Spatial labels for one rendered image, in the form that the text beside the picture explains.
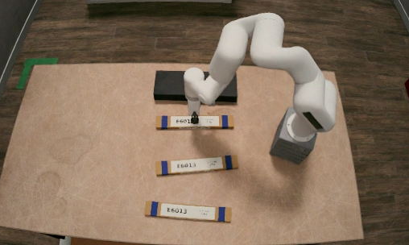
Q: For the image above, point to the tan flat pack with white e6013 label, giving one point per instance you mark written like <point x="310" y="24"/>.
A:
<point x="182" y="211"/>

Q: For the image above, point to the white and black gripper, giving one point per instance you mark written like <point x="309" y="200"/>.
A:
<point x="194" y="110"/>

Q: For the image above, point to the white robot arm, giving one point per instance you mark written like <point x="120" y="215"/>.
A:
<point x="266" y="52"/>

